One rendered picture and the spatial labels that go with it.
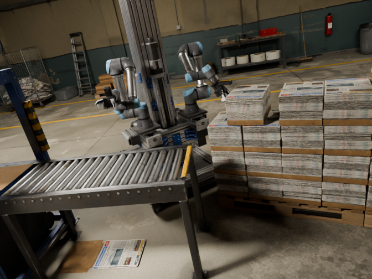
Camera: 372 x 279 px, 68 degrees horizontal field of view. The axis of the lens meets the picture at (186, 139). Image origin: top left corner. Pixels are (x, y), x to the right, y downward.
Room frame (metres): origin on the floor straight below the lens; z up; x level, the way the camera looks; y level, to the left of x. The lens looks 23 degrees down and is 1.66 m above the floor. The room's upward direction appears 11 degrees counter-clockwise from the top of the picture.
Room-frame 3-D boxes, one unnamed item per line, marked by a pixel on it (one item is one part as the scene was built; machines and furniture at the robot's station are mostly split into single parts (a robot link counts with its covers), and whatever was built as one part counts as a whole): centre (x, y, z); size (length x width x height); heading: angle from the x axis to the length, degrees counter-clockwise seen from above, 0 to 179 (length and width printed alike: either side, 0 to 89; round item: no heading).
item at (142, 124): (2.45, 0.35, 0.87); 0.15 x 0.15 x 0.10
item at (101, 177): (1.75, 0.61, 0.77); 0.47 x 0.05 x 0.05; 170
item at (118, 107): (2.20, 0.48, 1.12); 0.11 x 0.08 x 0.11; 86
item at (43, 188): (1.82, 0.99, 0.77); 0.47 x 0.05 x 0.05; 170
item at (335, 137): (2.03, -0.79, 0.42); 1.17 x 0.39 x 0.83; 62
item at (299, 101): (1.97, -0.91, 0.95); 0.38 x 0.29 x 0.23; 152
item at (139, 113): (2.45, 0.35, 0.98); 0.13 x 0.12 x 0.14; 86
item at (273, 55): (7.97, -2.24, 0.55); 1.80 x 0.70 x 1.09; 80
